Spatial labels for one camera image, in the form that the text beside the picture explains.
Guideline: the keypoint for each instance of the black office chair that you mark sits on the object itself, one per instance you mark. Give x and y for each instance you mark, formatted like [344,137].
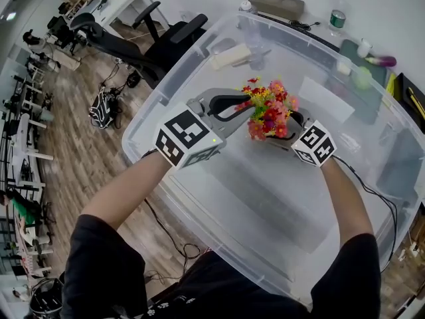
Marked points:
[126,50]

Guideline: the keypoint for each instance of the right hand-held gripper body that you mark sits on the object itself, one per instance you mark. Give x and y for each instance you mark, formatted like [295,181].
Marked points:
[315,143]

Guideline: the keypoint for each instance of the green label water bottle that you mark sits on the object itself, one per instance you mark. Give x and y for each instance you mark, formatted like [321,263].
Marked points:
[337,18]

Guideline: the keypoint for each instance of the yellow note pad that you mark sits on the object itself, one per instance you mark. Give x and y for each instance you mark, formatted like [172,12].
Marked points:
[391,84]

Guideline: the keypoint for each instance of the person's black shirt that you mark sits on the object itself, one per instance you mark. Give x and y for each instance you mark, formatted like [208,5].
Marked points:
[99,261]

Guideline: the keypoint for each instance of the green toy cabbage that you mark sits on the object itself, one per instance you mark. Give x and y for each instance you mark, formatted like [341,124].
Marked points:
[362,77]

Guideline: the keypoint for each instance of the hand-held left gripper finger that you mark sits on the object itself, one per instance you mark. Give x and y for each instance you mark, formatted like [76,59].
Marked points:
[232,121]
[222,92]

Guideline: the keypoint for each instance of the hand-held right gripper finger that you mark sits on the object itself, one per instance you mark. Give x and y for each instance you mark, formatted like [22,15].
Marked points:
[303,120]
[284,142]

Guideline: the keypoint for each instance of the dark green desk pad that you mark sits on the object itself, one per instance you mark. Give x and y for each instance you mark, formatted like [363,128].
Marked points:
[348,50]

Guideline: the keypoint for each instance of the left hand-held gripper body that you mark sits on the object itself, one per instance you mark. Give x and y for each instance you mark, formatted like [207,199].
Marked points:
[186,135]

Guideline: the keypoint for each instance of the cream rectangular block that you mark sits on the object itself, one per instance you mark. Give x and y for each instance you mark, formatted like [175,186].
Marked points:
[230,58]

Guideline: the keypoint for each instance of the pale green bin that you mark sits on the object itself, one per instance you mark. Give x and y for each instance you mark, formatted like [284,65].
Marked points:
[47,115]

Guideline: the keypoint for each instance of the person's left forearm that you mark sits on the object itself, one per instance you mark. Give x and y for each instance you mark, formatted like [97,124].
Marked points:
[126,188]

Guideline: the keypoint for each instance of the black desk tray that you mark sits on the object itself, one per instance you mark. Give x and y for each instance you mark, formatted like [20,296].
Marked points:
[403,88]

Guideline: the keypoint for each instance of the purple toy eggplant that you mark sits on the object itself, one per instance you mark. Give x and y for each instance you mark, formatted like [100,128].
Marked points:
[382,61]

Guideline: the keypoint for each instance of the small white block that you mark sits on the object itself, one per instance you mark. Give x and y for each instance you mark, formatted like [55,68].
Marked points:
[343,68]

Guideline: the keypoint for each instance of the white cup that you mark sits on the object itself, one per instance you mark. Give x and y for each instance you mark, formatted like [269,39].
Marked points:
[364,48]

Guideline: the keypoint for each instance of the yellow pen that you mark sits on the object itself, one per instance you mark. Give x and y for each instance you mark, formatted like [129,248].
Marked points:
[416,103]

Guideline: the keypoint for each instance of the white side table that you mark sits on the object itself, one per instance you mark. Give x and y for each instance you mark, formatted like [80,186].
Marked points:
[25,135]

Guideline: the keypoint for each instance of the black white patterned backpack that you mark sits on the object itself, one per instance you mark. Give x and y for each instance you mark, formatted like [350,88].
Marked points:
[104,110]

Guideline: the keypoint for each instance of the clear plastic storage bin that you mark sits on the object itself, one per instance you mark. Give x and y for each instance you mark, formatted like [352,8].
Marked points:
[232,194]

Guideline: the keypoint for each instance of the small black bag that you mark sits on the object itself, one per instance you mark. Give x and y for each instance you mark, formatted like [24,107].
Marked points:
[133,80]

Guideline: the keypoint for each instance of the white card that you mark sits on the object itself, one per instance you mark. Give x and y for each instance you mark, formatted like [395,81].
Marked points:
[325,98]

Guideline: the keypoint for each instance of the colourful flowers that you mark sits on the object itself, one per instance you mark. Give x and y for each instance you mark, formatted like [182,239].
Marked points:
[272,111]

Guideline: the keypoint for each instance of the ceiling light panel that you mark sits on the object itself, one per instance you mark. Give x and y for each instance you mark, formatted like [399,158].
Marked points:
[10,16]

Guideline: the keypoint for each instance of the person's right forearm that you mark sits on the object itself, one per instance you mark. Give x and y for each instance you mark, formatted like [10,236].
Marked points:
[345,198]

